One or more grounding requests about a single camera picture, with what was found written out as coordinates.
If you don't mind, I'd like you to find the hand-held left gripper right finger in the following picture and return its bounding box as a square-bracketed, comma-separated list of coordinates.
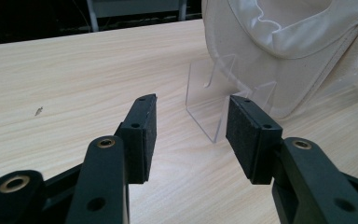
[225, 94, 284, 187]

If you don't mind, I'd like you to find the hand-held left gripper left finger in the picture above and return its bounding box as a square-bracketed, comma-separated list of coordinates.
[114, 92, 158, 185]

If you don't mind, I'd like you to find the clear acrylic hat rack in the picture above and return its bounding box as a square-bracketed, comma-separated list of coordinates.
[184, 53, 280, 145]

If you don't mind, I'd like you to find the white bucket hat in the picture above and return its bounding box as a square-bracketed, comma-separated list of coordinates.
[200, 0, 358, 120]

